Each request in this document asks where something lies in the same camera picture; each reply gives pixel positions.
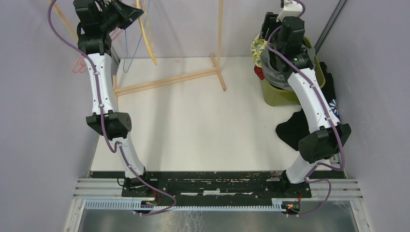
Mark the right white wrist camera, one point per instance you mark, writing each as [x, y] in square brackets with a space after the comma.
[291, 8]

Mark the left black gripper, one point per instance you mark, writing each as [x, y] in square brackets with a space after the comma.
[127, 13]

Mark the aluminium corner profile right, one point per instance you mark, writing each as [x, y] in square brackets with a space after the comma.
[330, 24]

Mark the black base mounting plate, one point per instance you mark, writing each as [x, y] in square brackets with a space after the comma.
[208, 189]

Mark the aluminium corner profile left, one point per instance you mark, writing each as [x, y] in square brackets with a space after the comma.
[115, 56]

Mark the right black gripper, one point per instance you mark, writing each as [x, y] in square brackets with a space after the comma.
[270, 22]

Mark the black garment with flower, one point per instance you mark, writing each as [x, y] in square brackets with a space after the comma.
[296, 128]

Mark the red polka dot skirt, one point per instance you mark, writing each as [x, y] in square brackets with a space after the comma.
[259, 72]

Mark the pink wire hanger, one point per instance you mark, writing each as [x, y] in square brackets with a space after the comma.
[80, 67]

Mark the grey pleated skirt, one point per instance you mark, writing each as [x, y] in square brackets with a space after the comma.
[277, 71]

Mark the wooden clothes rack frame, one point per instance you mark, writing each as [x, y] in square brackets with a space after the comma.
[163, 82]

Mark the green plastic laundry basket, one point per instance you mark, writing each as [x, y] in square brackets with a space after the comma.
[274, 96]

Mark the aluminium corner profile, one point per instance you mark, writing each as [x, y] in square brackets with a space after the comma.
[115, 56]
[330, 24]

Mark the yellow lemon print garment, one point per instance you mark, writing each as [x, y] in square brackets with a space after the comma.
[257, 47]

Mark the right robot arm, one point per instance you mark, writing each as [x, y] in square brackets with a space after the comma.
[326, 134]

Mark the yellow hanger with metal hook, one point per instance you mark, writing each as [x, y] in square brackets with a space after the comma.
[145, 30]

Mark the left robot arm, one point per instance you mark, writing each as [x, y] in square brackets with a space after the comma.
[98, 18]

